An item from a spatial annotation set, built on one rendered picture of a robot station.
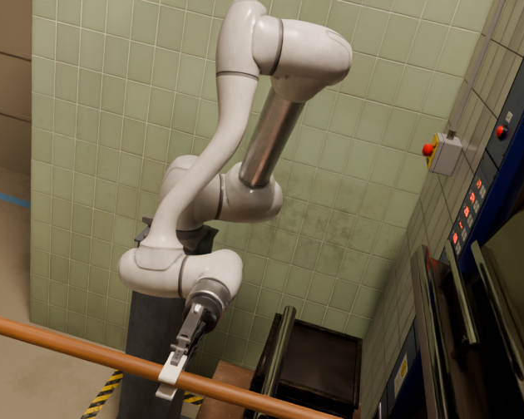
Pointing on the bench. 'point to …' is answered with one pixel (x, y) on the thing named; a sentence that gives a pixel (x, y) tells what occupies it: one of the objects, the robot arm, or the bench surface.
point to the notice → (400, 375)
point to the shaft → (148, 369)
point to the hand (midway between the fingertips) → (171, 375)
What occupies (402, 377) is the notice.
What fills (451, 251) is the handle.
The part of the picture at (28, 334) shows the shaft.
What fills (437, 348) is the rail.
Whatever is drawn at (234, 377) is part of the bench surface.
